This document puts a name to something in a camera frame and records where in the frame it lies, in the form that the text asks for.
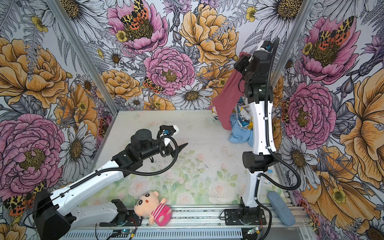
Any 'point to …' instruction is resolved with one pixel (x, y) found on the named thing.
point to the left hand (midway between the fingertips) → (179, 138)
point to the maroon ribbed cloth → (232, 91)
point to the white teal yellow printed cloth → (243, 110)
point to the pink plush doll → (149, 204)
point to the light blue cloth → (239, 134)
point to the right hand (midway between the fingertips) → (238, 60)
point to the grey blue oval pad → (281, 209)
